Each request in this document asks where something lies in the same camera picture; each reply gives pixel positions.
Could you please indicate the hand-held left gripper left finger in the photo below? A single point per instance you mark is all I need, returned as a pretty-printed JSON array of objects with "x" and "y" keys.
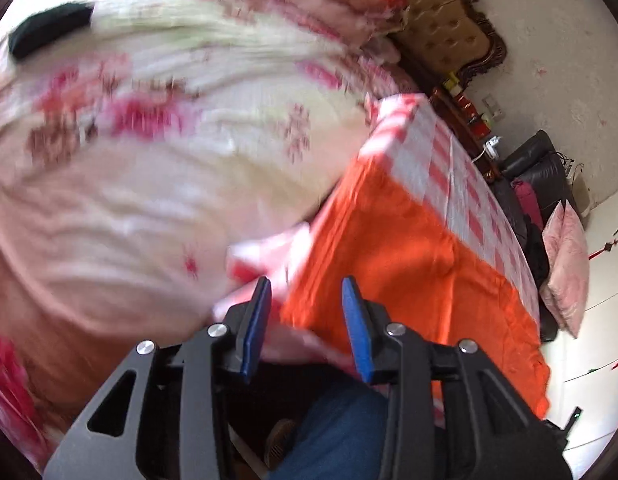
[{"x": 253, "y": 332}]

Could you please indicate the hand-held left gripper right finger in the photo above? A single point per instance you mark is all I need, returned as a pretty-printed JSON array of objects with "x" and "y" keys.
[{"x": 357, "y": 332}]

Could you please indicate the orange pants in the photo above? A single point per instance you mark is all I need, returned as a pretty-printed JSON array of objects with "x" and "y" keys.
[{"x": 389, "y": 260}]

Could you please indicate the person's blue jeans leg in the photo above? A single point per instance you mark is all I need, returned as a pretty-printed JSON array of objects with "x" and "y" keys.
[{"x": 339, "y": 435}]

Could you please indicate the person's shoe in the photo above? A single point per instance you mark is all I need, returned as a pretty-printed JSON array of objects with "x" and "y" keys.
[{"x": 279, "y": 442}]

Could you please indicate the floral bed quilt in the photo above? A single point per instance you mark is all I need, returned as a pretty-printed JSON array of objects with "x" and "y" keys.
[{"x": 139, "y": 185}]

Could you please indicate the pink white checked tablecloth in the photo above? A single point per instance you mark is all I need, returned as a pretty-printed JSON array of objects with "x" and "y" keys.
[{"x": 439, "y": 160}]

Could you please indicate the red cushion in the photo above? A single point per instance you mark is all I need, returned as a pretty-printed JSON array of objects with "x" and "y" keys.
[{"x": 529, "y": 202}]

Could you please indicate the pink pillow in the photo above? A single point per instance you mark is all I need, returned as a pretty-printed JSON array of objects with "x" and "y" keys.
[{"x": 566, "y": 270}]

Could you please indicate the white charger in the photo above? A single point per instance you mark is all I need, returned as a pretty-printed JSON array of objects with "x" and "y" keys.
[{"x": 492, "y": 148}]

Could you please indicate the wooden nightstand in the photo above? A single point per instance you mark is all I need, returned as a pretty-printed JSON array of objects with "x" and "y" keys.
[{"x": 464, "y": 125}]

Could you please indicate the black leather chair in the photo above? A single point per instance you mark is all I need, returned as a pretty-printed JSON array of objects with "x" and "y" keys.
[{"x": 539, "y": 170}]

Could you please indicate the tufted brown headboard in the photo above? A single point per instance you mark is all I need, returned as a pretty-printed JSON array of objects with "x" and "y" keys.
[{"x": 439, "y": 20}]

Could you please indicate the dark cloth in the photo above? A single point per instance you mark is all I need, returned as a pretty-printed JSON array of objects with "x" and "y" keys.
[{"x": 49, "y": 29}]

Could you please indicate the white wall socket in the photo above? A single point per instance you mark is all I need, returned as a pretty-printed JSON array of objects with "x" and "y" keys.
[{"x": 493, "y": 108}]

